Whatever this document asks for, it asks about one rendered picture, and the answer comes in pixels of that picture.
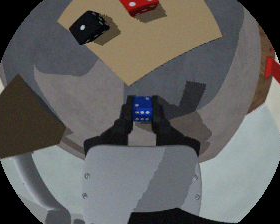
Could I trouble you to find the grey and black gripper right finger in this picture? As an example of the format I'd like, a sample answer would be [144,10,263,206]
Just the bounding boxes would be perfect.
[151,95,200,157]

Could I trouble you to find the red die with white pips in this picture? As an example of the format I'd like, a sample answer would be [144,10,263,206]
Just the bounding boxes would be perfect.
[119,0,159,17]

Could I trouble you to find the tan flat mat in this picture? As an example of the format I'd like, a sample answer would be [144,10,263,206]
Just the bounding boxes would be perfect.
[57,0,222,86]

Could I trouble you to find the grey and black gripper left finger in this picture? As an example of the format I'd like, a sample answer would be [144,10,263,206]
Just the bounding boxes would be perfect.
[83,95,133,157]

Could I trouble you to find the blue die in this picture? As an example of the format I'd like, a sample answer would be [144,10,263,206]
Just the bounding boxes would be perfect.
[132,97,153,121]

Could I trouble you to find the black die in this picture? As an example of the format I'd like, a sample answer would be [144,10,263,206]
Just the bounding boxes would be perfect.
[69,10,110,45]

